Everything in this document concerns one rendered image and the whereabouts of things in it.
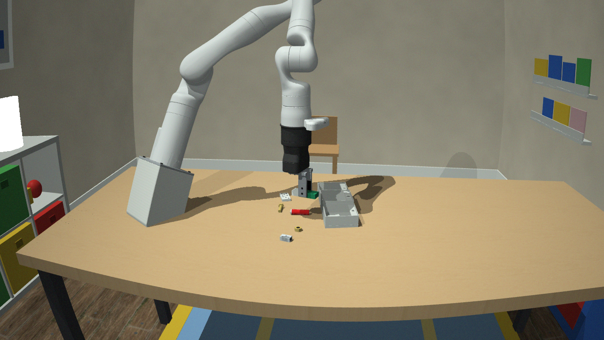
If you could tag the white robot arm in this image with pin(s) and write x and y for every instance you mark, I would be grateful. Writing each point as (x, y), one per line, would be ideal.
(196, 70)

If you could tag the green and white eraser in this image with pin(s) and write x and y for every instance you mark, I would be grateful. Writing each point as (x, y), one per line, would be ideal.
(310, 194)

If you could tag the grey domino with black dots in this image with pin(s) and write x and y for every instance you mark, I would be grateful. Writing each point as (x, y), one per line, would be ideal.
(285, 197)

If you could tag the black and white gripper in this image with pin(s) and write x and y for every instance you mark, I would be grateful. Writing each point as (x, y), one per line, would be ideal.
(296, 126)

